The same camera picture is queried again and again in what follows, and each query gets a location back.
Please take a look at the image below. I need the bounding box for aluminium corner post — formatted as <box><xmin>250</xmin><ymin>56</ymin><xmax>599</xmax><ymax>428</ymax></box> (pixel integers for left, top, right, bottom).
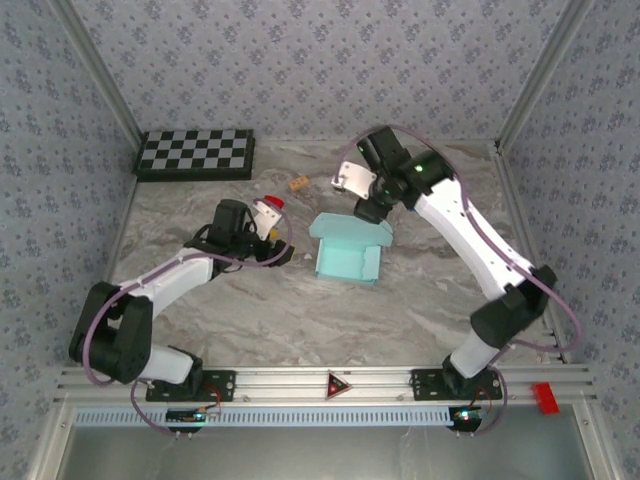
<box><xmin>497</xmin><ymin>0</ymin><xmax>596</xmax><ymax>151</ymax></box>
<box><xmin>49</xmin><ymin>0</ymin><xmax>144</xmax><ymax>146</ymax></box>

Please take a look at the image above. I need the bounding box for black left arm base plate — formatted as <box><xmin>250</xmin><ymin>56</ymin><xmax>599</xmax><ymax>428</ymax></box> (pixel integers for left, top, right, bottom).
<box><xmin>145</xmin><ymin>368</ymin><xmax>237</xmax><ymax>402</ymax></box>

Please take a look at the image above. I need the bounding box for grey metal bottom panel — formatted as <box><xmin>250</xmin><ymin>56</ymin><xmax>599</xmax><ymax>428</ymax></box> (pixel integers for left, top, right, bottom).
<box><xmin>54</xmin><ymin>424</ymin><xmax>601</xmax><ymax>480</ymax></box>

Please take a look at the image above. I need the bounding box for aluminium front frame rail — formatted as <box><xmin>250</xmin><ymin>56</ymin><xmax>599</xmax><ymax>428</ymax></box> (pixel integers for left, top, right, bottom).
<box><xmin>54</xmin><ymin>364</ymin><xmax>599</xmax><ymax>404</ymax></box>

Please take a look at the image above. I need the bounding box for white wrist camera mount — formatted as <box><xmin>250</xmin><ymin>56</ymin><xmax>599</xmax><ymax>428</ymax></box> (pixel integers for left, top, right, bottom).
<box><xmin>252</xmin><ymin>198</ymin><xmax>282</xmax><ymax>241</ymax></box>
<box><xmin>331</xmin><ymin>159</ymin><xmax>377</xmax><ymax>199</ymax></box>

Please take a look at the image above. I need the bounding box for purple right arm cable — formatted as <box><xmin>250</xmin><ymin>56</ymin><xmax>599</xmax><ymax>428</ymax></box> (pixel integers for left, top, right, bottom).
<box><xmin>339</xmin><ymin>124</ymin><xmax>584</xmax><ymax>436</ymax></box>

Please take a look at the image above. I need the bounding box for aluminium left corner post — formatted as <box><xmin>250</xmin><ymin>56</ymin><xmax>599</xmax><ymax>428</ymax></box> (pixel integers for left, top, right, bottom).
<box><xmin>49</xmin><ymin>0</ymin><xmax>144</xmax><ymax>146</ymax></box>

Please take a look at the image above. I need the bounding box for aluminium right corner post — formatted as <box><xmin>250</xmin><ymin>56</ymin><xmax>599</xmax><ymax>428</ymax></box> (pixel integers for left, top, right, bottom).
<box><xmin>497</xmin><ymin>0</ymin><xmax>596</xmax><ymax>151</ymax></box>

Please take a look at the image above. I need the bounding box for slotted pale blue cable duct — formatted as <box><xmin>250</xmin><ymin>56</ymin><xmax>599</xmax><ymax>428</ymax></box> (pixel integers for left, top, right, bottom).
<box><xmin>73</xmin><ymin>405</ymin><xmax>461</xmax><ymax>427</ymax></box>

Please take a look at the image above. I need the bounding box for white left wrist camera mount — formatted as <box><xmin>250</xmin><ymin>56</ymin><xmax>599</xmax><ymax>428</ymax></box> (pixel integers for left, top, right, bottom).
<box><xmin>252</xmin><ymin>198</ymin><xmax>282</xmax><ymax>241</ymax></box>

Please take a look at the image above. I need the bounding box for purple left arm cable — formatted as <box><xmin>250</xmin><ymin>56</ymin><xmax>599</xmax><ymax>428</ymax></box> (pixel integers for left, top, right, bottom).
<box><xmin>82</xmin><ymin>199</ymin><xmax>294</xmax><ymax>439</ymax></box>

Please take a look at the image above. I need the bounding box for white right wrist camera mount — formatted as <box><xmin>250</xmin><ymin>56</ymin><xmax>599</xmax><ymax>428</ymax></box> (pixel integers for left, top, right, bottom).
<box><xmin>331</xmin><ymin>159</ymin><xmax>377</xmax><ymax>199</ymax></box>

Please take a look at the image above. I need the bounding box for aluminium right side rail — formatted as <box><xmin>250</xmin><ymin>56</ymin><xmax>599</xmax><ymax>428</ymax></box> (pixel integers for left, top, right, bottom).
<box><xmin>492</xmin><ymin>144</ymin><xmax>571</xmax><ymax>364</ymax></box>

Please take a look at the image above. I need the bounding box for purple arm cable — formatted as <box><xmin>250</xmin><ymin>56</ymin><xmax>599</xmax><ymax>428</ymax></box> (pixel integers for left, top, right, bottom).
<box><xmin>82</xmin><ymin>199</ymin><xmax>294</xmax><ymax>439</ymax></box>
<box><xmin>339</xmin><ymin>124</ymin><xmax>584</xmax><ymax>436</ymax></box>

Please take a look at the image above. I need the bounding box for black grey chessboard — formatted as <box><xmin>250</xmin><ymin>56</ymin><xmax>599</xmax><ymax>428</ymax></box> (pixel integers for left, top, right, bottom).
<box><xmin>132</xmin><ymin>128</ymin><xmax>257</xmax><ymax>183</ymax></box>

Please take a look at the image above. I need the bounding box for mint green paper box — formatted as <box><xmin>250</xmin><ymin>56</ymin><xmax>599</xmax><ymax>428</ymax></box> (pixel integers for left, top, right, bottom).
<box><xmin>308</xmin><ymin>212</ymin><xmax>395</xmax><ymax>290</ymax></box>

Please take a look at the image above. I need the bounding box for aluminium left side rail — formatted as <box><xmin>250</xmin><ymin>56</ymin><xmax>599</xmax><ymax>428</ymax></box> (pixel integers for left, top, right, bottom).
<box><xmin>77</xmin><ymin>174</ymin><xmax>141</xmax><ymax>366</ymax></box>

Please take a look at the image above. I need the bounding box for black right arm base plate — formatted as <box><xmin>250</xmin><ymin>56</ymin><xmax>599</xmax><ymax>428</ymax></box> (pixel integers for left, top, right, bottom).
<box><xmin>410</xmin><ymin>368</ymin><xmax>503</xmax><ymax>401</ymax></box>

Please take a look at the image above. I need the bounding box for red black triangle emblem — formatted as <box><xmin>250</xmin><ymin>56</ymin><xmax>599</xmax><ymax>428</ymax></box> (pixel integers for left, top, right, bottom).
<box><xmin>327</xmin><ymin>370</ymin><xmax>353</xmax><ymax>401</ymax></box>

